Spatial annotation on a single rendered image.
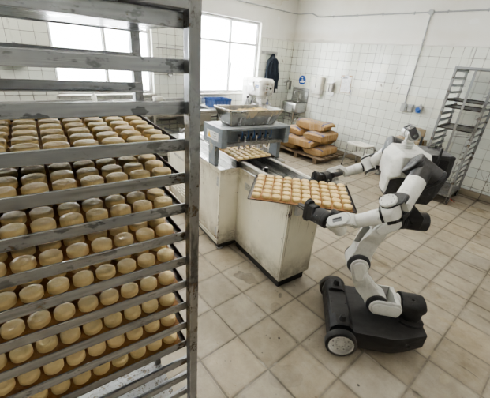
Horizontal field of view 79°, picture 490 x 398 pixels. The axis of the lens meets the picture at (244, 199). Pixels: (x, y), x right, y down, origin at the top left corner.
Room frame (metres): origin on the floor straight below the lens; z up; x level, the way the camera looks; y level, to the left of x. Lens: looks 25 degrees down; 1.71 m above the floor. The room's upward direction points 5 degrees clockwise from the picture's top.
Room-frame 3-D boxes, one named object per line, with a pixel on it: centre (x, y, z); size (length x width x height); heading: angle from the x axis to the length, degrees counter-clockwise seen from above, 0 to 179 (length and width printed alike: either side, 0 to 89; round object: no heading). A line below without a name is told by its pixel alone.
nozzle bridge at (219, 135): (2.71, 0.03, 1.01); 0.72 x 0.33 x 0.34; 125
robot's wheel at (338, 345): (1.37, -0.70, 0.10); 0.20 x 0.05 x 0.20; 83
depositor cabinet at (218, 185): (3.10, 0.30, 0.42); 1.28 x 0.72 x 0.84; 35
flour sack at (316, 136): (5.83, -1.39, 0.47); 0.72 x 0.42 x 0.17; 138
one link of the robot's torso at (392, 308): (1.59, -1.00, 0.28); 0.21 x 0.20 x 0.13; 83
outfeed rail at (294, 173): (2.88, -0.03, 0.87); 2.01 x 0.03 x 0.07; 35
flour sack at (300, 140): (5.89, -1.05, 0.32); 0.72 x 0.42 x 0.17; 47
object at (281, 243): (2.29, -0.27, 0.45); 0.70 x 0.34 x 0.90; 35
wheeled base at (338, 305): (1.60, -0.97, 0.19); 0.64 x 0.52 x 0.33; 83
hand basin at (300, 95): (6.92, -0.98, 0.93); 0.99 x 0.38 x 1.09; 42
